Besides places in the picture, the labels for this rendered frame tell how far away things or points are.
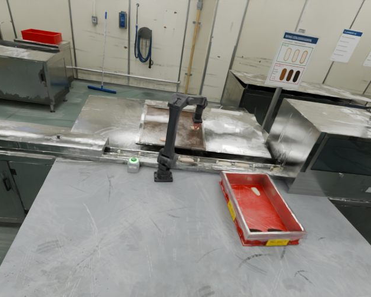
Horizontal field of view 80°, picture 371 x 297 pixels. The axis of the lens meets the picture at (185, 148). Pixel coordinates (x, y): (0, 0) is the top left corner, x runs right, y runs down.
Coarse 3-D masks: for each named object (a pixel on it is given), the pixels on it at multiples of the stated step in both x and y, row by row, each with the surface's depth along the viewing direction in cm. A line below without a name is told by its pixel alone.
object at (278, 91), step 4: (304, 32) 182; (276, 88) 210; (280, 88) 207; (276, 92) 209; (280, 92) 209; (276, 96) 211; (272, 100) 216; (276, 100) 213; (272, 104) 215; (272, 108) 218; (268, 112) 222; (272, 112) 220; (268, 116) 222; (264, 120) 227; (268, 120) 225; (264, 124) 227; (264, 128) 230
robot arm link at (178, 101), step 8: (176, 96) 122; (184, 96) 123; (168, 104) 119; (176, 104) 118; (184, 104) 122; (176, 112) 119; (168, 120) 124; (176, 120) 122; (168, 128) 126; (176, 128) 127; (168, 136) 127; (168, 144) 130; (160, 152) 136; (168, 152) 132; (168, 160) 134; (176, 160) 140
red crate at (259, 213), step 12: (240, 192) 143; (252, 192) 145; (264, 192) 147; (240, 204) 134; (252, 204) 135; (264, 204) 137; (252, 216) 127; (264, 216) 129; (276, 216) 130; (240, 228) 115; (252, 228) 120; (264, 228) 121; (276, 228) 123
